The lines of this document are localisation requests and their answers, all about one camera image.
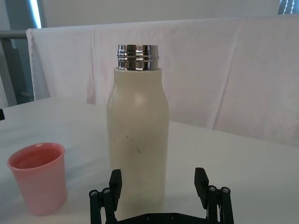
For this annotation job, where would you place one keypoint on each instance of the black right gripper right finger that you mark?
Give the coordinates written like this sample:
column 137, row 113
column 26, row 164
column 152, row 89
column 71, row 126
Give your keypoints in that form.
column 201, row 185

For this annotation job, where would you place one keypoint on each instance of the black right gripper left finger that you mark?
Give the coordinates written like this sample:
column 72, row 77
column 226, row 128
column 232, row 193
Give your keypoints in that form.
column 115, row 186

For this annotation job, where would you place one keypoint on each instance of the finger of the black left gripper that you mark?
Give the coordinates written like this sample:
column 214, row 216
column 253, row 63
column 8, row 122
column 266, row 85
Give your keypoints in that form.
column 2, row 114

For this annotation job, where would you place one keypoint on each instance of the white table cloth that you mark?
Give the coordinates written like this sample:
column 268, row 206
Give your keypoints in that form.
column 233, row 163

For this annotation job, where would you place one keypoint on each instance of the cream vacuum bottle steel neck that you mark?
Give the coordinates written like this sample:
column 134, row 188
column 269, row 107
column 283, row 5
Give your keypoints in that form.
column 137, row 116

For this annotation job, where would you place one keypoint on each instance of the pink plastic cup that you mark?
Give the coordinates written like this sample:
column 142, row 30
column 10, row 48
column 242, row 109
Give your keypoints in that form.
column 39, row 186

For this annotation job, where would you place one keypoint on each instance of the white curtain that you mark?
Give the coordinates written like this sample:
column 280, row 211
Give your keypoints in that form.
column 210, row 70

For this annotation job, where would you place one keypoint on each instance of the grey metal frame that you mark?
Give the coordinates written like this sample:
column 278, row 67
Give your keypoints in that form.
column 11, row 34

